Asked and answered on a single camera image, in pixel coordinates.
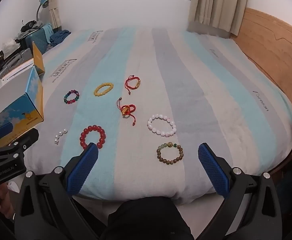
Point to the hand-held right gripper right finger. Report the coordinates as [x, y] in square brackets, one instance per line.
[213, 170]

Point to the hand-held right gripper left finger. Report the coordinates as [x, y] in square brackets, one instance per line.
[82, 166]

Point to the white blue cardboard box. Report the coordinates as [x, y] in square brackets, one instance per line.
[18, 110]

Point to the person's left hand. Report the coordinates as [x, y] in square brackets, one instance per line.
[1, 200]

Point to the grey suitcase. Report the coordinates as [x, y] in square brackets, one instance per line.
[16, 60]

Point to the white plastic bag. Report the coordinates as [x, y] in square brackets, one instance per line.
[9, 45]

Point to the striped blue grey blanket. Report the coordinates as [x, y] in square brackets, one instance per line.
[198, 80]

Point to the teal suitcase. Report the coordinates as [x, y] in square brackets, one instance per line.
[39, 41]

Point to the grey clothes pile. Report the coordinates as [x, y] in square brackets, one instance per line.
[23, 35]

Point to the blue folded clothes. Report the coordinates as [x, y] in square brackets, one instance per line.
[59, 37]

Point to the black bag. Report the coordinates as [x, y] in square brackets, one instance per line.
[28, 25]

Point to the light wooden headboard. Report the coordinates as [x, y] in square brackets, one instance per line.
[273, 55]

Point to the narrow beige curtain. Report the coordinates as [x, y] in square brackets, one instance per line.
[54, 10]

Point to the teal desk lamp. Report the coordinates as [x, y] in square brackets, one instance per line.
[44, 3]

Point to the wide beige curtain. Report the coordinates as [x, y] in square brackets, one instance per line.
[211, 7]

